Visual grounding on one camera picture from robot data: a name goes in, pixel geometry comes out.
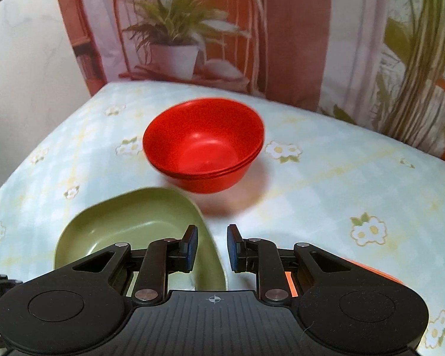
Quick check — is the printed room backdrop cloth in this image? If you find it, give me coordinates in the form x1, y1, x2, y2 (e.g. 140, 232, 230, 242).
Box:
53, 0, 445, 164

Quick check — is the orange square plate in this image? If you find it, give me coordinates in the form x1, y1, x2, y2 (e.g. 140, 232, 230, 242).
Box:
284, 260, 398, 301

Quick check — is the floral checked tablecloth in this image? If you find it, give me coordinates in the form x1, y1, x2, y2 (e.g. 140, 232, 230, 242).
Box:
0, 80, 445, 356

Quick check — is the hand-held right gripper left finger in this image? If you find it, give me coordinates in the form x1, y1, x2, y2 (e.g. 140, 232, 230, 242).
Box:
72, 225, 199, 307

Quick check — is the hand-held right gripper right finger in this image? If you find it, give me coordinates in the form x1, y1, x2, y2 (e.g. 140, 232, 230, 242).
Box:
226, 224, 354, 305

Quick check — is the green square plate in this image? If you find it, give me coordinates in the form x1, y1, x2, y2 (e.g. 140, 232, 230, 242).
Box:
54, 187, 228, 292

